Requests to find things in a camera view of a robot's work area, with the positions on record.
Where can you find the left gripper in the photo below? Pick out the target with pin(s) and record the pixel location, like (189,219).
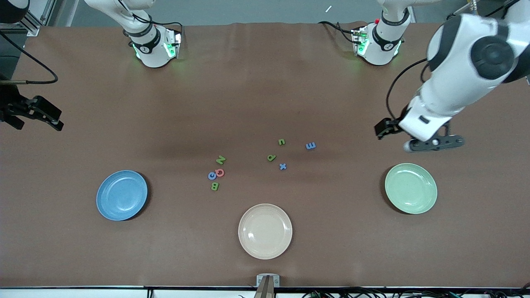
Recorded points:
(386,126)

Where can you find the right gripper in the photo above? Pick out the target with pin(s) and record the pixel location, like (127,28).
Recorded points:
(9,107)

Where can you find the blue foam letter m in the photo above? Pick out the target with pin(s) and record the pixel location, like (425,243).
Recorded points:
(310,145)

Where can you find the green foam letter a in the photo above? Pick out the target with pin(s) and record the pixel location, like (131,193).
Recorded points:
(271,157)

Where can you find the red foam letter Q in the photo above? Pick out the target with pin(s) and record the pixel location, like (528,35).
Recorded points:
(222,175)

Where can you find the blue foam letter C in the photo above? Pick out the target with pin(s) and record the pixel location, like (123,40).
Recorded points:
(209,176)

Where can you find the green foam letter B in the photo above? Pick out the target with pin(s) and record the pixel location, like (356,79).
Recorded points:
(214,186)

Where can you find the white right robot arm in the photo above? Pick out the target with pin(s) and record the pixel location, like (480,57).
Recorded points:
(153,49)

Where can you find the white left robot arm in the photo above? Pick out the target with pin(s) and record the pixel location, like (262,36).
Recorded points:
(455,82)

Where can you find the green plate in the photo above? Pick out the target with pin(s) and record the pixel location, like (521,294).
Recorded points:
(411,188)

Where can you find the blue plate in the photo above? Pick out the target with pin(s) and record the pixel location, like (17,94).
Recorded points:
(122,195)

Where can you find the beige plate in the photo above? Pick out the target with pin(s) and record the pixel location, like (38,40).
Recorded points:
(265,231)

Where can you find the brown table mat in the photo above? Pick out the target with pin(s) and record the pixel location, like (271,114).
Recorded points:
(265,82)

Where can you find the white table edge strip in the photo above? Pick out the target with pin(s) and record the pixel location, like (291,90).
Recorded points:
(83,293)

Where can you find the aluminium frame profile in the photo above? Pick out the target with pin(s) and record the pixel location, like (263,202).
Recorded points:
(32,25)

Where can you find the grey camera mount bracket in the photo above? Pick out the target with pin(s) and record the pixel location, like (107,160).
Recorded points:
(267,283)

